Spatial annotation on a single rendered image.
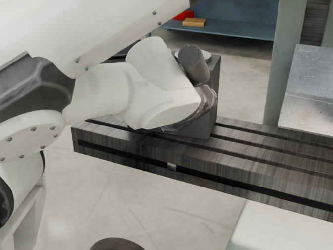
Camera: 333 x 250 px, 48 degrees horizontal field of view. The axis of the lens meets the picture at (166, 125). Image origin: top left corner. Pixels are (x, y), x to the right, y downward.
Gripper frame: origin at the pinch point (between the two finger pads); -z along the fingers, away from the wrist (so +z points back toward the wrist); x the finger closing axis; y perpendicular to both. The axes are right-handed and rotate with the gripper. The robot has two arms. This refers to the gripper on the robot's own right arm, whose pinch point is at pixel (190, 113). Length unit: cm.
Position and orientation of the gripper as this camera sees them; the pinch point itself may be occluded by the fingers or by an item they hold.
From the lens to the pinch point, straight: 78.1
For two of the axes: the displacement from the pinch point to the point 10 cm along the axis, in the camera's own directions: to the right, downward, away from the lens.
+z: -2.3, -1.7, -9.6
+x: 8.2, -5.7, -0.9
